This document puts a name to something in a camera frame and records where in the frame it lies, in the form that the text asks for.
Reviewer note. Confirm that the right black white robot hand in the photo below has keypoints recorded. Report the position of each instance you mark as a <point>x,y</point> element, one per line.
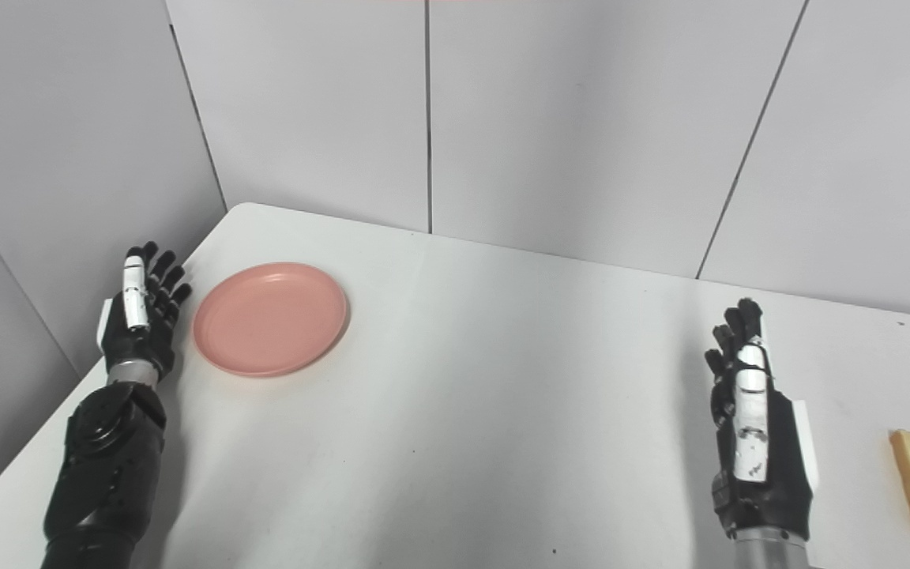
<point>759,442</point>

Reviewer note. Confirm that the pink round plate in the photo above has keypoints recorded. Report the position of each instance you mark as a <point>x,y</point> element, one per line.
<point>269,318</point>

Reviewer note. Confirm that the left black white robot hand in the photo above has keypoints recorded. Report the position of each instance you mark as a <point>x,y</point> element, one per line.
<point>139,316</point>

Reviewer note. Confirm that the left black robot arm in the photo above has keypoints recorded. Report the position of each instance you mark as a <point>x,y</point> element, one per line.
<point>103,474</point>

